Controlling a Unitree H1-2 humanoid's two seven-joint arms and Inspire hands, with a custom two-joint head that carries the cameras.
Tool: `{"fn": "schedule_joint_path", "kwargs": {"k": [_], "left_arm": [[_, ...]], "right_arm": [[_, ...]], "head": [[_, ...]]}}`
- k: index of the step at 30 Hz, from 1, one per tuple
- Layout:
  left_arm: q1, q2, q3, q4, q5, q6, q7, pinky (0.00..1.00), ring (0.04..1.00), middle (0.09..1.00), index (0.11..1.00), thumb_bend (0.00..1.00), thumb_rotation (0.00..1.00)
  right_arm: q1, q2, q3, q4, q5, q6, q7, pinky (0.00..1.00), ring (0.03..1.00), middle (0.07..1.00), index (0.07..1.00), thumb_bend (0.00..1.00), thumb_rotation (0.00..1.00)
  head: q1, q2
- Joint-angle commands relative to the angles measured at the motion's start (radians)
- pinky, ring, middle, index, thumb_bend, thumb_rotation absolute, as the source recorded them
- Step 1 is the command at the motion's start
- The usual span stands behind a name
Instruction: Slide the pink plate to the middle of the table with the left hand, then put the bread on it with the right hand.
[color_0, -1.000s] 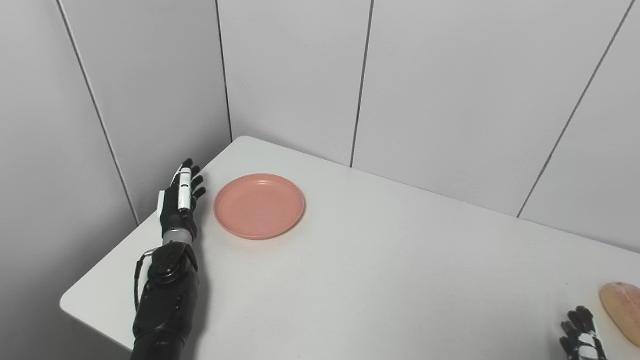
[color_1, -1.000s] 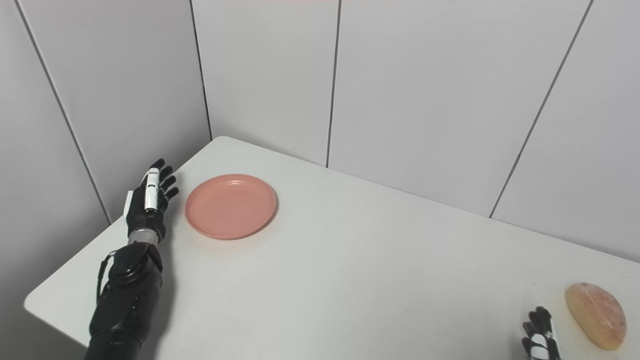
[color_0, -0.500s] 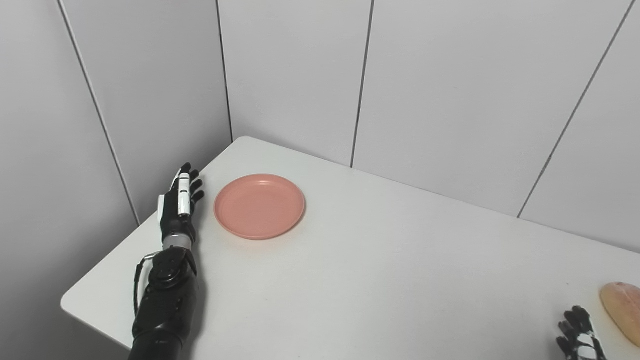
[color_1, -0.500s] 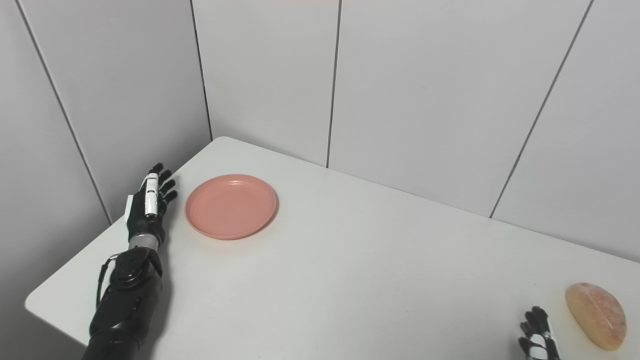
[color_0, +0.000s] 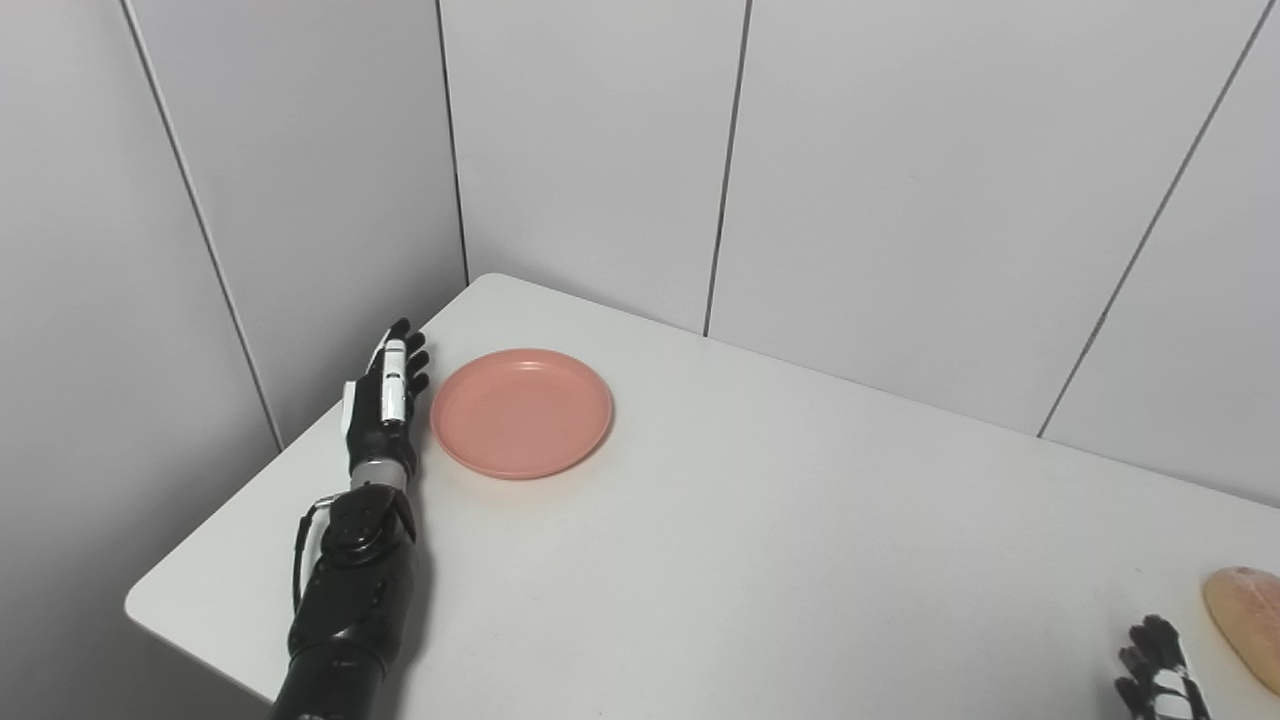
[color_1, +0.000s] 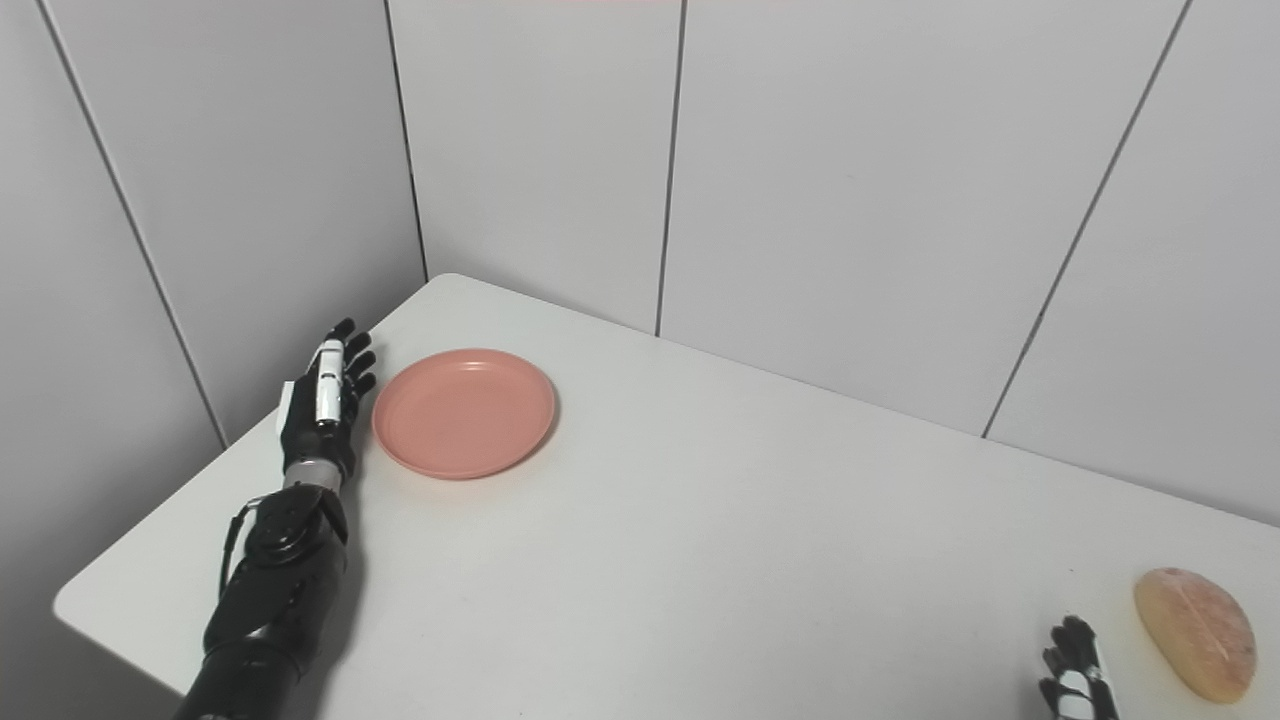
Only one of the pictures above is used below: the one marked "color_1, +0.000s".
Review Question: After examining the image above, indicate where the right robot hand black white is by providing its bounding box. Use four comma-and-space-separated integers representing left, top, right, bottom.
1038, 615, 1121, 720

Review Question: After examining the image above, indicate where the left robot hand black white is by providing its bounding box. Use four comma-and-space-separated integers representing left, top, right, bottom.
276, 318, 378, 489

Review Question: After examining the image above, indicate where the oval bread roll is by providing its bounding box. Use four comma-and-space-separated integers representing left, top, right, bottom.
1134, 568, 1258, 705

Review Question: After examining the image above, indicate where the pink round plate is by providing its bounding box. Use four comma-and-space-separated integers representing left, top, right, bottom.
372, 348, 557, 481

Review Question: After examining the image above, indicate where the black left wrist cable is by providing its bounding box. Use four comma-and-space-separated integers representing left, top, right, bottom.
219, 497, 266, 601

